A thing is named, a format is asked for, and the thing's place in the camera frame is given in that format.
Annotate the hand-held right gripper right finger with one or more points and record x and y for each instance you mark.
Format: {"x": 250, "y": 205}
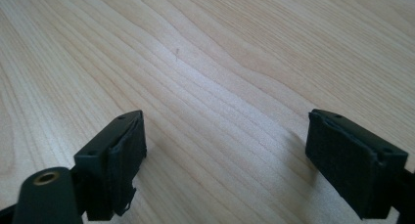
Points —
{"x": 352, "y": 165}

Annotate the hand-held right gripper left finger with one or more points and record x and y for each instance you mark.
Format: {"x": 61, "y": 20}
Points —
{"x": 111, "y": 165}

